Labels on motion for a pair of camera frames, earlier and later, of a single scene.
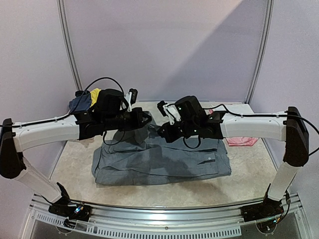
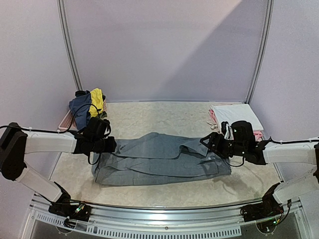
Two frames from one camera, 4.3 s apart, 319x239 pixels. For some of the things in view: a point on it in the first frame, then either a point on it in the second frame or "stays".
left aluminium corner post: [62, 12] stays
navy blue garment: [84, 104] stays
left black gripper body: [133, 123] to [98, 147]
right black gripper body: [170, 129] to [218, 143]
